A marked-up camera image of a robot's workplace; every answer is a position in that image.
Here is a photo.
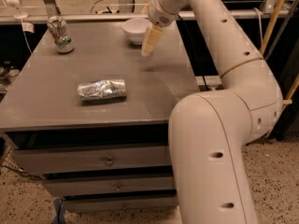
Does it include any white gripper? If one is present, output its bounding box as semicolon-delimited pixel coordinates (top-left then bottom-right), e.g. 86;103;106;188
141;0;180;57

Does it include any white bowl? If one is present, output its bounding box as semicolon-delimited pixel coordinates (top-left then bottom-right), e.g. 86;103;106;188
122;18;151;45

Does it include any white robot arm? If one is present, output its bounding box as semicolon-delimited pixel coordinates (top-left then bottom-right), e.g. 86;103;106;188
142;0;282;224

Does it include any crushed silver redbull can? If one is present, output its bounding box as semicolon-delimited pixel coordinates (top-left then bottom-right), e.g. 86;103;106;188
78;79;127;101

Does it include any upright green white can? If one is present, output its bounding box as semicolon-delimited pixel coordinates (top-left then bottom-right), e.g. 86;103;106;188
47;16;75;53

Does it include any wooden yellow stick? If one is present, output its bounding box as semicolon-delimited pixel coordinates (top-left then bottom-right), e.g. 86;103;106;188
260;0;284;55

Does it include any grey drawer cabinet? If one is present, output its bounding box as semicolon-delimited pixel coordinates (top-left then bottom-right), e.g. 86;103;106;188
0;22;198;202

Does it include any white desk lamp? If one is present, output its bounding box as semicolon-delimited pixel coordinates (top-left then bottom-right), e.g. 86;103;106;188
6;0;28;20

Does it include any middle drawer with knob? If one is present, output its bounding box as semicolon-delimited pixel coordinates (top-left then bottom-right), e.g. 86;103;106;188
43;175;175;196

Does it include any drawer with knob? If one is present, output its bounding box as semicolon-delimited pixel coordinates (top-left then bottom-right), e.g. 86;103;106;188
43;175;175;196
14;144;171;174

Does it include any bottom drawer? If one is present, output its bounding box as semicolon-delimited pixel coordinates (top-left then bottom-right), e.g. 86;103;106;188
63;193;178;213

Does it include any top drawer with knob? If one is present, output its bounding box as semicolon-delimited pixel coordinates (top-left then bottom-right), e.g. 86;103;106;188
14;144;171;174

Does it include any white cable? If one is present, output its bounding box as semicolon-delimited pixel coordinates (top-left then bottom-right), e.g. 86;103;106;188
252;7;264;39

